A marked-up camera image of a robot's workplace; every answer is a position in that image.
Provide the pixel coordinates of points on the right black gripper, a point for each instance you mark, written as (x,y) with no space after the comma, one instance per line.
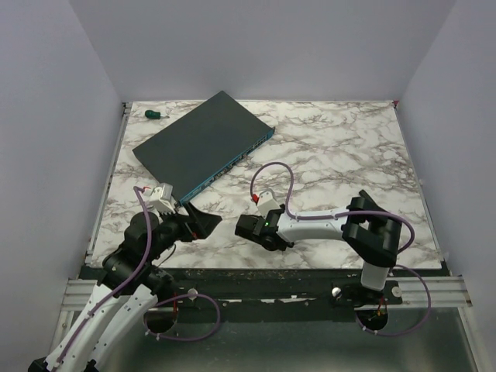
(260,216)

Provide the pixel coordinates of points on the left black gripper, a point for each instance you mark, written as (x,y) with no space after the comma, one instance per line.
(198,225)

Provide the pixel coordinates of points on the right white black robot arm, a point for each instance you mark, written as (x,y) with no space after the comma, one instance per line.
(370,231)

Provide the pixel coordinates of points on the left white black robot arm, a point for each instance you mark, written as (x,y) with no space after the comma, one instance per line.
(129,286)

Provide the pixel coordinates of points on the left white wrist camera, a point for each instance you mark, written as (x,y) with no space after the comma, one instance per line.
(160,198)

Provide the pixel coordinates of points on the dark grey network switch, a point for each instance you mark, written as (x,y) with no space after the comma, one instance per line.
(202,145)

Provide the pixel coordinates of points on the black T-handle tool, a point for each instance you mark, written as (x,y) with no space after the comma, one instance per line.
(364,194)

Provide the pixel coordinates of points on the green handled screwdriver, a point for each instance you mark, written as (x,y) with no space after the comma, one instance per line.
(154,115)

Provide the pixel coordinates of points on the aluminium frame rail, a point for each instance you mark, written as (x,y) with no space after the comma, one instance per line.
(445,292)

